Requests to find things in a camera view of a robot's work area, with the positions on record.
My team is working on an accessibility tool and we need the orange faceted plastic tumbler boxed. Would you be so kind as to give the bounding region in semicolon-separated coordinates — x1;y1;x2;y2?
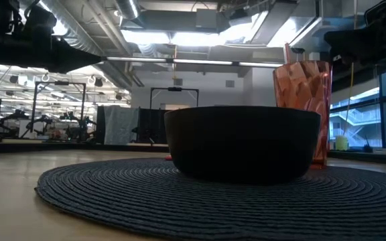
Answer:
273;60;333;170

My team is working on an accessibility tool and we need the yellow-green container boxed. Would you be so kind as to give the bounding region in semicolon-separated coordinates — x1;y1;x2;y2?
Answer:
334;135;349;151

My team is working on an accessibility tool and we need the translucent orange straw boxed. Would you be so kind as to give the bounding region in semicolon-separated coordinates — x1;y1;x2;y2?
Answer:
283;42;292;64

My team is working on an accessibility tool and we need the large black gantry frame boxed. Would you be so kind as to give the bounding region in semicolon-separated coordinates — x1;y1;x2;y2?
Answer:
31;80;87;135

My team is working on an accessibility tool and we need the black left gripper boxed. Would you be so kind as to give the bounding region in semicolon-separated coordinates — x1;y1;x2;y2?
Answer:
0;33;102;74

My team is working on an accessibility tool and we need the silver ventilation duct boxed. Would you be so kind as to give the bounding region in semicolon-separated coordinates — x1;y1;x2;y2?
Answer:
42;0;133;88

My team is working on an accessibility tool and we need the small black gantry frame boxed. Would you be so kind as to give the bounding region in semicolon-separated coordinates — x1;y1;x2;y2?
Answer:
149;86;200;110

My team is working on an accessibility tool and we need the black bowl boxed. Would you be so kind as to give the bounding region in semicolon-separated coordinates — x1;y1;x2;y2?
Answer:
164;106;322;185

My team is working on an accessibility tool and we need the round dark woven placemat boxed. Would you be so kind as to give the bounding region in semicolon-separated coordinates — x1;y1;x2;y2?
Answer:
34;157;386;241

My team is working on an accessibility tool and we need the grey curtain partition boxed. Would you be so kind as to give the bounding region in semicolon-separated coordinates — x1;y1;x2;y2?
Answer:
96;105;140;145

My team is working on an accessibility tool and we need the black partition panel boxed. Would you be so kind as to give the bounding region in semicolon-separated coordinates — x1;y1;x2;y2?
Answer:
137;107;167;145

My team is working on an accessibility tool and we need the long ceiling light fixture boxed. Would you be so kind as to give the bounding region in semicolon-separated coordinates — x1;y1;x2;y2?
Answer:
105;56;284;68

